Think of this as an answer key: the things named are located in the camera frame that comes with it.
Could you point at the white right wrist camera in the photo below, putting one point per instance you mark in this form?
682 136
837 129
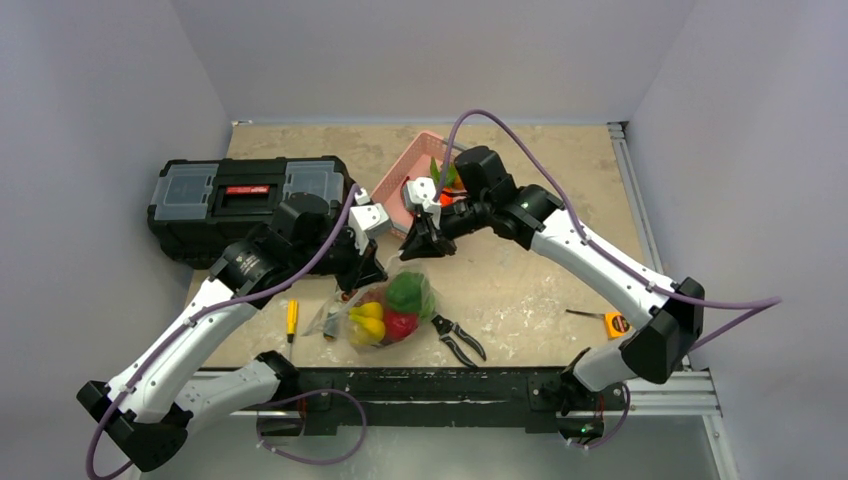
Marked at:
420 192

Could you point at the black plastic toolbox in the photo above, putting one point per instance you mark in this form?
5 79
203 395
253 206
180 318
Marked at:
200 207

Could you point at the green handled screwdriver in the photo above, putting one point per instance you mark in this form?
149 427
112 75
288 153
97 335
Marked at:
331 325

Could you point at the orange carrot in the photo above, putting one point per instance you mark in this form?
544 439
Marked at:
449 196

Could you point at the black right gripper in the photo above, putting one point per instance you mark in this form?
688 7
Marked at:
428 233

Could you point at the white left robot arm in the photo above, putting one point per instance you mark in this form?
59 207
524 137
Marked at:
151 408

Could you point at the yellow banana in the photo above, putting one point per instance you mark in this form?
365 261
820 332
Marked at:
369 310

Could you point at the purple grape bunch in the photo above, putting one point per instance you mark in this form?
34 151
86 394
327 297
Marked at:
376 294

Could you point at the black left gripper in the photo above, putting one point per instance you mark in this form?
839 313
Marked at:
363 268

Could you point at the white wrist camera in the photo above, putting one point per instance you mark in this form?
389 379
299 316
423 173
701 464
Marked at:
420 192
368 220

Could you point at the yellow handled screwdriver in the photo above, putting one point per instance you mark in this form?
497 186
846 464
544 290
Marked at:
292 318

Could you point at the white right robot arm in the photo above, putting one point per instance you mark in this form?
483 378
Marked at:
665 315

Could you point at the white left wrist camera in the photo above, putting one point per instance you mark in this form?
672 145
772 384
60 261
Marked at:
368 220

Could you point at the red apple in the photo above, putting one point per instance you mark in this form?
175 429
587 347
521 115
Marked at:
399 326

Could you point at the clear dotted zip top bag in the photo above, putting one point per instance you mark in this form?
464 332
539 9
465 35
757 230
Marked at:
351 299

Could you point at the black handled pliers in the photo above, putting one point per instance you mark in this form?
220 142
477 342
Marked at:
450 332

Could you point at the green bell pepper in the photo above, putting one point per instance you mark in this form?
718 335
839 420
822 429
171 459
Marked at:
410 292

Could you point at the pink perforated plastic basket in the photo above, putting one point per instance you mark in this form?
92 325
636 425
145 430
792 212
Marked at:
413 163

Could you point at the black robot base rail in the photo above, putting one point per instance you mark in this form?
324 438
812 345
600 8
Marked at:
534 399

